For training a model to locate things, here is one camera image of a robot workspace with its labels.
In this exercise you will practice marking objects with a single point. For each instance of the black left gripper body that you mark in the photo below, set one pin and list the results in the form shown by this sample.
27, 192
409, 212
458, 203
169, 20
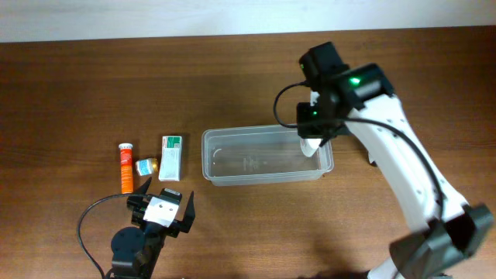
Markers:
136, 205

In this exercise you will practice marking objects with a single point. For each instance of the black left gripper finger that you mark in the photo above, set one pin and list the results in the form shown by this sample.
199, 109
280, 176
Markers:
189, 215
141, 190

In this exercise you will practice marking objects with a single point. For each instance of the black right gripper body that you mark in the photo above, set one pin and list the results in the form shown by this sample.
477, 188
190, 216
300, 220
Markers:
313, 122

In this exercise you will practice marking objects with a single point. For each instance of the white spray bottle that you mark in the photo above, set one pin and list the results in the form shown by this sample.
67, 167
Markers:
310, 146

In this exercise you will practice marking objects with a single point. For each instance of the orange tablet tube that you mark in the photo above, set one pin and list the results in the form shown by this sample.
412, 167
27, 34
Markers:
126, 163

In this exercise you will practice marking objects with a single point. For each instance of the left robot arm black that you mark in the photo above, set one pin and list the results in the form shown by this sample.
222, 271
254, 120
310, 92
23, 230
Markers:
136, 248

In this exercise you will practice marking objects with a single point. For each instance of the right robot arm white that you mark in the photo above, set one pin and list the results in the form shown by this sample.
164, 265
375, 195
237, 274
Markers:
445, 229

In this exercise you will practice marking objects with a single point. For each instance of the clear plastic container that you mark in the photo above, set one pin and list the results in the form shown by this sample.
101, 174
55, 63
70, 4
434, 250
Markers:
260, 155

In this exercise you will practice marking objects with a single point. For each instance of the small jar gold lid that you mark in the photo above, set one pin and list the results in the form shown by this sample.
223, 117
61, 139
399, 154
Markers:
147, 166

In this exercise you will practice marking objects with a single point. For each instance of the white green Panadol box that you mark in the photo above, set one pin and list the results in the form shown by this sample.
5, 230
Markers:
170, 164

